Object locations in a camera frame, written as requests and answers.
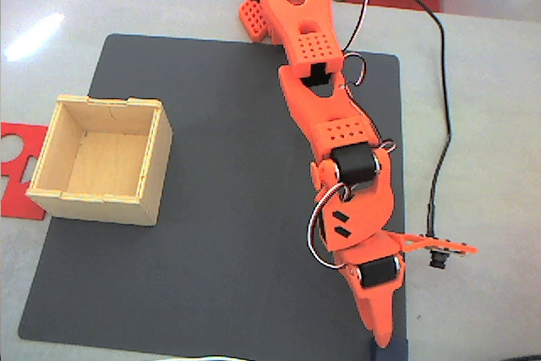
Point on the open wooden box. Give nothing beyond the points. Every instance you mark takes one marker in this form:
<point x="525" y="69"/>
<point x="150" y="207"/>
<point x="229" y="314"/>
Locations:
<point x="105" y="162"/>

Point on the red cutout sheet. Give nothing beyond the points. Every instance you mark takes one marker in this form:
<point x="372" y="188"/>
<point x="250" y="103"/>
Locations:
<point x="17" y="200"/>

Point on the dark grey mat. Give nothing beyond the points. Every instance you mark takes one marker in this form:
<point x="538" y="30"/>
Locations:
<point x="211" y="209"/>

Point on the blue cube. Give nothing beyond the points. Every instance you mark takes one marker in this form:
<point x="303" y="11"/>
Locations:
<point x="399" y="353"/>

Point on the black camera on orange bracket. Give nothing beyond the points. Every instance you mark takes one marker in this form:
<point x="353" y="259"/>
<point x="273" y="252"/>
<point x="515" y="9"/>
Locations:
<point x="439" y="257"/>

